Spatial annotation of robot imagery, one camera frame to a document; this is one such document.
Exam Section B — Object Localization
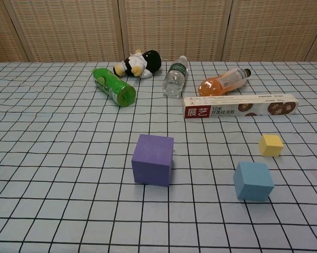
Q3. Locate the light blue foam cube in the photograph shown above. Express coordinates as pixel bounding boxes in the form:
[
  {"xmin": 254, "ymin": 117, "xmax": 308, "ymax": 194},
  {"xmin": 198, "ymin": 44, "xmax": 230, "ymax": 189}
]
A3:
[{"xmin": 232, "ymin": 161, "xmax": 275, "ymax": 201}]

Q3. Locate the black white plush penguin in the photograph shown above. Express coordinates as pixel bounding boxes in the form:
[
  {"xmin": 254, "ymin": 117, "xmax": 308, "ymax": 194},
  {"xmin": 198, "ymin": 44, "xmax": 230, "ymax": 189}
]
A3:
[{"xmin": 112, "ymin": 48, "xmax": 163, "ymax": 79}]

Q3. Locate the green plastic bottle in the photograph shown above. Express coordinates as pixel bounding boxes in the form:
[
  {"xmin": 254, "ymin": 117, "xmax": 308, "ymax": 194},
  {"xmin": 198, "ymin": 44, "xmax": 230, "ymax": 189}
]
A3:
[{"xmin": 92, "ymin": 67, "xmax": 137, "ymax": 107}]

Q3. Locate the white red baking paper box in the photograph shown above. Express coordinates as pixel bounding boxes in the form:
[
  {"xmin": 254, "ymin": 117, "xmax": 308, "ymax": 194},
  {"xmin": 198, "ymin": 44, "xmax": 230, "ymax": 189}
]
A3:
[{"xmin": 182, "ymin": 94, "xmax": 299, "ymax": 119}]

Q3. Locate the clear water bottle green label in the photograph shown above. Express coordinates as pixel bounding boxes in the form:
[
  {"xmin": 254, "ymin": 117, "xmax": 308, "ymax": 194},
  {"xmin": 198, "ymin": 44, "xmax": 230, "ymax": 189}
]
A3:
[{"xmin": 162, "ymin": 55, "xmax": 189, "ymax": 99}]

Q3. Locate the bamboo folding screen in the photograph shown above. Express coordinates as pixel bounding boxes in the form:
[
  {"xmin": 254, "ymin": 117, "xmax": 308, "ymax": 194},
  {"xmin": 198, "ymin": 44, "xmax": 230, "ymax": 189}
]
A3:
[{"xmin": 0, "ymin": 0, "xmax": 317, "ymax": 64}]

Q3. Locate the orange drink bottle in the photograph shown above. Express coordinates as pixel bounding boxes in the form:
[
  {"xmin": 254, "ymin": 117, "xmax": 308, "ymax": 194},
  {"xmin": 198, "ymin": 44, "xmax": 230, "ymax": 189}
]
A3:
[{"xmin": 197, "ymin": 67, "xmax": 252, "ymax": 97}]

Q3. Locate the small yellow foam cube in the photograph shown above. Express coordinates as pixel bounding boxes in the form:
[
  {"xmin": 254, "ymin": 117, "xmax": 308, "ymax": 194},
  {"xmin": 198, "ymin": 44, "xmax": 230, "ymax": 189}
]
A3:
[{"xmin": 258, "ymin": 133, "xmax": 284, "ymax": 158}]

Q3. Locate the blue checkered tablecloth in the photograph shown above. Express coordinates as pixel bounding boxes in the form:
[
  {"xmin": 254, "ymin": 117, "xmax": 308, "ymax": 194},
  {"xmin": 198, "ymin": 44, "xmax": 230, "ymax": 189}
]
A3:
[{"xmin": 0, "ymin": 61, "xmax": 317, "ymax": 253}]

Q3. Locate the large purple foam cube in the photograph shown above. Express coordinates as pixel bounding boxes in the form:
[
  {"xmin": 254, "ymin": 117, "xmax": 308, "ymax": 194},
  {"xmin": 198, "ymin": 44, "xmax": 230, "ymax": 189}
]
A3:
[{"xmin": 131, "ymin": 133, "xmax": 174, "ymax": 188}]

